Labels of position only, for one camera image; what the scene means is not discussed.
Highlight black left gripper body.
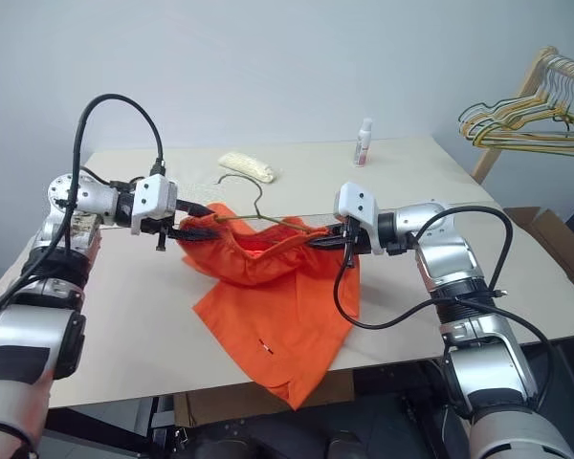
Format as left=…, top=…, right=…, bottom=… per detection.
left=142, top=196, right=185, bottom=253

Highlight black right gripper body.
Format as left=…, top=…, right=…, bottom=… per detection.
left=333, top=215, right=372, bottom=255

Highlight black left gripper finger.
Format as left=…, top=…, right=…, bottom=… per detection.
left=174, top=197, right=212, bottom=219
left=167, top=226, right=227, bottom=244

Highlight olive wire hanger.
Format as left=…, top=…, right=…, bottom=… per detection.
left=213, top=172, right=320, bottom=238

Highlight orange shorts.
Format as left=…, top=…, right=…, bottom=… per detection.
left=177, top=201, right=363, bottom=412

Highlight pale yellow filled bag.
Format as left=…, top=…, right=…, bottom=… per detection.
left=217, top=150, right=279, bottom=185

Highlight white spray bottle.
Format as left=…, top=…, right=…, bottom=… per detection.
left=352, top=117, right=375, bottom=169

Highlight cardboard sheet under table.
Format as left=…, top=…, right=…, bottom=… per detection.
left=172, top=369, right=356, bottom=427

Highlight brown cardboard box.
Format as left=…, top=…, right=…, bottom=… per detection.
left=503, top=206, right=574, bottom=301

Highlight dark rounded shape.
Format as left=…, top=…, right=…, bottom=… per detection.
left=326, top=428, right=366, bottom=459

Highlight wooden clothes rack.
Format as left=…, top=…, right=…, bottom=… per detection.
left=472, top=45, right=574, bottom=186

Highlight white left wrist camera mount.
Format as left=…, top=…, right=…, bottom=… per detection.
left=129, top=173, right=179, bottom=237

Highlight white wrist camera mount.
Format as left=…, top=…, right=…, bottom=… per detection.
left=129, top=173, right=179, bottom=237
left=333, top=181, right=385, bottom=255

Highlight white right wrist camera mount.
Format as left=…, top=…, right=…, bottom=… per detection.
left=333, top=181, right=385, bottom=255

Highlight green wire hanger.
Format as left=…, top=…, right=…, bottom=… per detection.
left=457, top=57, right=574, bottom=148

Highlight yellow wire hanger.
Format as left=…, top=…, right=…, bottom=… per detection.
left=460, top=55, right=574, bottom=159

